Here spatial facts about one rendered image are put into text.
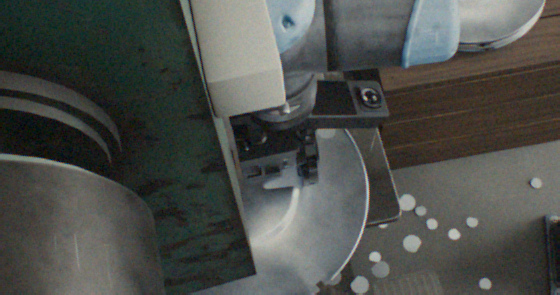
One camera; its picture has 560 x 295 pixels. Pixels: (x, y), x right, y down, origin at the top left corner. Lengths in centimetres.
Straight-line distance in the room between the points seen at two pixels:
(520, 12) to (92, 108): 130
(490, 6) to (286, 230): 79
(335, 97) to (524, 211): 106
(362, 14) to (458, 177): 121
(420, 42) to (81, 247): 42
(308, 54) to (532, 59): 97
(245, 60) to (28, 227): 15
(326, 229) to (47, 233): 67
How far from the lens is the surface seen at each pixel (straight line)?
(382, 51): 72
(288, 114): 78
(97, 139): 43
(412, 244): 114
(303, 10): 69
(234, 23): 46
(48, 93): 40
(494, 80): 164
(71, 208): 36
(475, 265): 183
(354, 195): 101
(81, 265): 36
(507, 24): 164
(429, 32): 72
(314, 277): 98
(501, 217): 187
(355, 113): 88
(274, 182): 96
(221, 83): 45
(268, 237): 99
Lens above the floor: 171
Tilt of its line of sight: 63 degrees down
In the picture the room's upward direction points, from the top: 8 degrees counter-clockwise
